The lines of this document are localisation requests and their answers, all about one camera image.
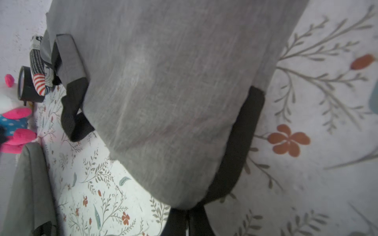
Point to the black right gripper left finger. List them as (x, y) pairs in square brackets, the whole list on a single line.
[(176, 223)]

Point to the pink white plush toy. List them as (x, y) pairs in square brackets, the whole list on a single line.
[(15, 131)]

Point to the grey laptop bag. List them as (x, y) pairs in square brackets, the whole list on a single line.
[(31, 209), (163, 82)]

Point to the black round gauge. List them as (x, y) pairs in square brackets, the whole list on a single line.
[(26, 90)]

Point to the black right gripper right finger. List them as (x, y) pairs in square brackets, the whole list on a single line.
[(198, 222)]

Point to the flag patterned can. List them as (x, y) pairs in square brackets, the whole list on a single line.
[(42, 75)]

